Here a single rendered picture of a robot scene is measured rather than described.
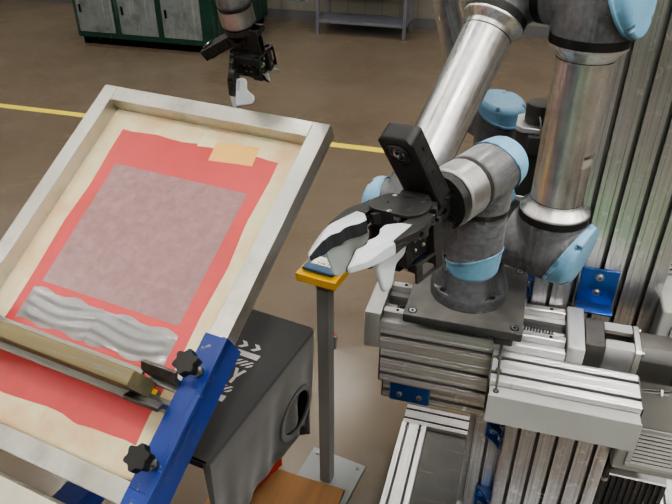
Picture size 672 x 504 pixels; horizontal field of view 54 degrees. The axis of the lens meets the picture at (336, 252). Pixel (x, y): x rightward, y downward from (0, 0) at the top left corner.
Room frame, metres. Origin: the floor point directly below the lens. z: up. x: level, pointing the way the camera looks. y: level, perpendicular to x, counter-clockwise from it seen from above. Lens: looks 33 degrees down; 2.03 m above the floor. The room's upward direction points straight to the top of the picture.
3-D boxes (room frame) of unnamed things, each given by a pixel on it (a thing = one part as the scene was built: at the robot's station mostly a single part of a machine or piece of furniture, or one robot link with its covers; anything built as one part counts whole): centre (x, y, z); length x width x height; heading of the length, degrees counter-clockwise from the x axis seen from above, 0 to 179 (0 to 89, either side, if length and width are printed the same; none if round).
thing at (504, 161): (0.78, -0.20, 1.65); 0.11 x 0.08 x 0.09; 140
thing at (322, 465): (1.60, 0.03, 0.48); 0.22 x 0.22 x 0.96; 65
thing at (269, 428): (1.12, 0.20, 0.77); 0.46 x 0.09 x 0.36; 155
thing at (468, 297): (1.06, -0.27, 1.31); 0.15 x 0.15 x 0.10
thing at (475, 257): (0.79, -0.18, 1.56); 0.11 x 0.08 x 0.11; 50
